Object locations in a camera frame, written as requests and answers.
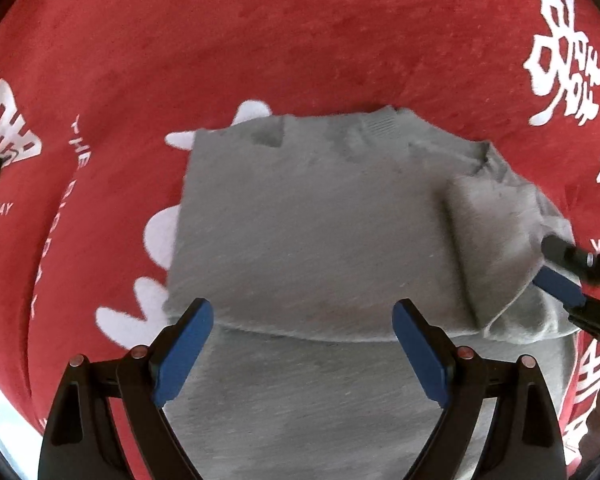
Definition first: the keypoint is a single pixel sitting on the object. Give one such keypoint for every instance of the red printed blanket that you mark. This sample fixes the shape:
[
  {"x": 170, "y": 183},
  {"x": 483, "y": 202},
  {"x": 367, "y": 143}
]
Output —
[{"x": 280, "y": 35}]

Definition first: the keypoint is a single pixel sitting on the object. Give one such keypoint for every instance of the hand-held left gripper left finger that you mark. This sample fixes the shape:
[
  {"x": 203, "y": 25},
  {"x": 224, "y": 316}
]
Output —
[{"x": 185, "y": 350}]

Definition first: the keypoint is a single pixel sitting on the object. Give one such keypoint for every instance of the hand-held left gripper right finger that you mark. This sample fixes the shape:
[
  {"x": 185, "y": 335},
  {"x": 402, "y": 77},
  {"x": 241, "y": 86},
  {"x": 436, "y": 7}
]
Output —
[{"x": 420, "y": 350}]

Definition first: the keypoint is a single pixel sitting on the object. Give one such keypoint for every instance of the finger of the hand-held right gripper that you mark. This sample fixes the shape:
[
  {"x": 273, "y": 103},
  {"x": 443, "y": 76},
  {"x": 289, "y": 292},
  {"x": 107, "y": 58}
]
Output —
[
  {"x": 557, "y": 285},
  {"x": 575, "y": 260}
]

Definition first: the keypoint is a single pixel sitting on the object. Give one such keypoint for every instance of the grey sweater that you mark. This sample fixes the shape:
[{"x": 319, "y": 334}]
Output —
[{"x": 305, "y": 235}]

